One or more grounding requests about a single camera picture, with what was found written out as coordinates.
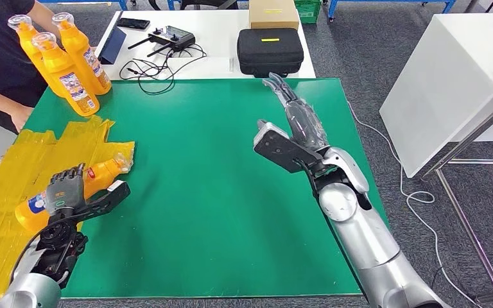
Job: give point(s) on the orange detergent bottle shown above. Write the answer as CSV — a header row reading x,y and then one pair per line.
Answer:
x,y
85,61
70,83
100,174
31,46

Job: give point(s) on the green table mat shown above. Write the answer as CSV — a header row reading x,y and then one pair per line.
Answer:
x,y
229,148

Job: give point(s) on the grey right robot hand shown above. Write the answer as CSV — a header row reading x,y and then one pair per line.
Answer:
x,y
306,123

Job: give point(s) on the steel stand frame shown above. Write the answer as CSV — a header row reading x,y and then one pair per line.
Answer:
x,y
465,140

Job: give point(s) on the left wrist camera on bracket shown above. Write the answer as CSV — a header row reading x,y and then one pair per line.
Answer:
x,y
110,197

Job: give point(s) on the yellow taped cardboard sheet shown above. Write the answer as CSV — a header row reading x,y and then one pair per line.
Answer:
x,y
17,170

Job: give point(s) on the black smartphone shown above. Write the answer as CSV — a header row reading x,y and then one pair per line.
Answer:
x,y
133,23

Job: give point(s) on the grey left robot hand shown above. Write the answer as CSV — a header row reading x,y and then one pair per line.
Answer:
x,y
65,191

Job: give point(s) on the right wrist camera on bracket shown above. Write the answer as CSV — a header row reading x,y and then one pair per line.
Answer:
x,y
280,148

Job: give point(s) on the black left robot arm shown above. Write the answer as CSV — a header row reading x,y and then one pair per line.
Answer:
x,y
42,263

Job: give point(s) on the black remote controller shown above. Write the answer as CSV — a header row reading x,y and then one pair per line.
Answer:
x,y
174,38

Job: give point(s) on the black office chair base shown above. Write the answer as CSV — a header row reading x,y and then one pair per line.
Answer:
x,y
206,3

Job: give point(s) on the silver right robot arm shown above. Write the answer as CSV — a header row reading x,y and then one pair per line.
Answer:
x,y
365,242

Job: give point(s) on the black carrying case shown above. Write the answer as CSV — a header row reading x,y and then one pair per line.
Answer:
x,y
270,55

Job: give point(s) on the person's left forearm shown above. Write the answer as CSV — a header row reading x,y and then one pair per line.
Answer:
x,y
44,17

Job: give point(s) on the large white table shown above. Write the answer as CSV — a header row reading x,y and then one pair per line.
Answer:
x,y
444,85

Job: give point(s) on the dark blue tablet case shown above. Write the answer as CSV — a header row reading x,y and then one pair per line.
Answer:
x,y
112,46

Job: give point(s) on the brown cardboard box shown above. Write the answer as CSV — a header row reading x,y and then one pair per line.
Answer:
x,y
274,15

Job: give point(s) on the blue metal frame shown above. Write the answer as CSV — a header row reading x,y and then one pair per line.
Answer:
x,y
331,9
122,4

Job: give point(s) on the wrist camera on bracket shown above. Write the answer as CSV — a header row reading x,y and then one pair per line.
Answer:
x,y
110,197
280,148

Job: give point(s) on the green plastic crate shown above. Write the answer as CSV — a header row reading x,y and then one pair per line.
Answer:
x,y
308,11

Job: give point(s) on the person's right hand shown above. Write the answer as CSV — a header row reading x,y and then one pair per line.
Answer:
x,y
22,119

